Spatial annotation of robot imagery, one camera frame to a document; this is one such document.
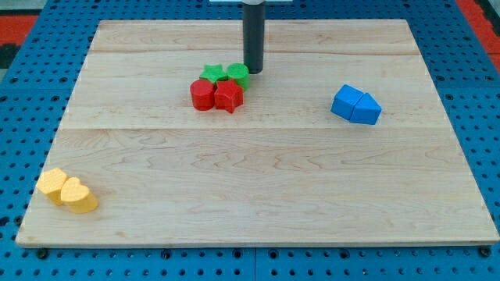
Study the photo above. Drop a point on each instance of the red star block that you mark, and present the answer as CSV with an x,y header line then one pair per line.
x,y
228,95

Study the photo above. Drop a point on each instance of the green star block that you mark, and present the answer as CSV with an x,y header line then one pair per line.
x,y
213,73

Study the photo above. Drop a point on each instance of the blue cube block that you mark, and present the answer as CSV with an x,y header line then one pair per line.
x,y
345,101

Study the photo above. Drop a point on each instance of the red cylinder block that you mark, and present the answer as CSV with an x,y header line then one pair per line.
x,y
202,94

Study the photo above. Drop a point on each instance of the green cylinder block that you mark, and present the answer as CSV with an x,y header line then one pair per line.
x,y
240,73

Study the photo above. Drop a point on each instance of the light wooden board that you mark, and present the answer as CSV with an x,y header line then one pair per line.
x,y
282,170

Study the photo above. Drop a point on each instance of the blue triangular prism block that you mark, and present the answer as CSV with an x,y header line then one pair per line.
x,y
366,111

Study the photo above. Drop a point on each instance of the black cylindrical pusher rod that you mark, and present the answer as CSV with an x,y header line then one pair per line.
x,y
253,22

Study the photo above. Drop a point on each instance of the yellow heart block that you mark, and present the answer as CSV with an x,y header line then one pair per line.
x,y
77,197

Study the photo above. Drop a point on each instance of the yellow hexagon block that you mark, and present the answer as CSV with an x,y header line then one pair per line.
x,y
50,183

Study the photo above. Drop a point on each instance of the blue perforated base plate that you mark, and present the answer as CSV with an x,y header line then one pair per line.
x,y
38,83

